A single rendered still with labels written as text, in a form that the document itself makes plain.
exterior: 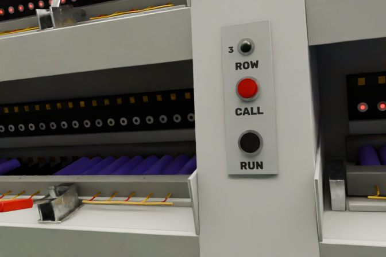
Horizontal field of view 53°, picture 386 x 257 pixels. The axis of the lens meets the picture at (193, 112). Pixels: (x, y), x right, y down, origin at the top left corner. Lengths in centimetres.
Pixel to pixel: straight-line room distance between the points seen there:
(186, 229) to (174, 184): 6
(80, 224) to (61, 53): 17
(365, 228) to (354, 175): 6
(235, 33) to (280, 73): 5
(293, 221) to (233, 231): 5
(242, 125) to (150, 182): 13
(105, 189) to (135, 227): 8
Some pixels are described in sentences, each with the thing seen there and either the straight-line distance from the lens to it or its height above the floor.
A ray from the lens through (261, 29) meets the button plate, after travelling 32.
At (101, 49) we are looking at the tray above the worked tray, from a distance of 38.
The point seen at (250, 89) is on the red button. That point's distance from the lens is 31.
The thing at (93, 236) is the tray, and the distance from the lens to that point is 38.
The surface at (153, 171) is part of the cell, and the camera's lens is 44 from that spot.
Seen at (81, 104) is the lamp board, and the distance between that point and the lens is 58.
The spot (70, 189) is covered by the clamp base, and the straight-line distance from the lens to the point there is 43.
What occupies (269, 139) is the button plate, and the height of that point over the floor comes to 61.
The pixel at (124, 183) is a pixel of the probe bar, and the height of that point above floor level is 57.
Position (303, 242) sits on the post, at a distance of 32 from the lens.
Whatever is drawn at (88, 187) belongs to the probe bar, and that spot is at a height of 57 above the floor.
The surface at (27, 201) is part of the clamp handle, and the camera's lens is 39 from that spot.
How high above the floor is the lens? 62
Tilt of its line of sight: 4 degrees up
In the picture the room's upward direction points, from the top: 2 degrees counter-clockwise
